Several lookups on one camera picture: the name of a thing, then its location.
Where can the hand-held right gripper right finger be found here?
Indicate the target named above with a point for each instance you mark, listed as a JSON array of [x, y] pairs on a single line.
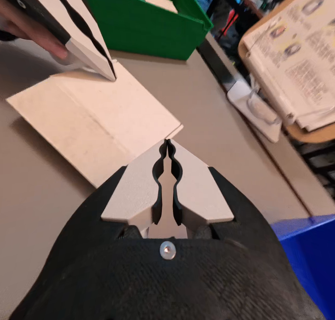
[[201, 194]]

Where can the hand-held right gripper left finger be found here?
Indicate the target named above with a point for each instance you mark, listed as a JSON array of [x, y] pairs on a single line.
[[133, 191]]

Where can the green plastic bin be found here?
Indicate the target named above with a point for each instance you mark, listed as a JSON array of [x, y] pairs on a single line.
[[144, 29]]

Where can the printed instruction sheet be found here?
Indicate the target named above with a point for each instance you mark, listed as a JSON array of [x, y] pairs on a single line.
[[301, 63]]

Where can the blue plastic bin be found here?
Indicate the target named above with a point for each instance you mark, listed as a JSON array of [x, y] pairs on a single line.
[[308, 246]]

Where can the instruction sheet on stand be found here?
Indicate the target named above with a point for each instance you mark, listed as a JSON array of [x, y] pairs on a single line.
[[303, 135]]

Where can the person's left hand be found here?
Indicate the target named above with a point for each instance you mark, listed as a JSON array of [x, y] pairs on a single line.
[[31, 29]]

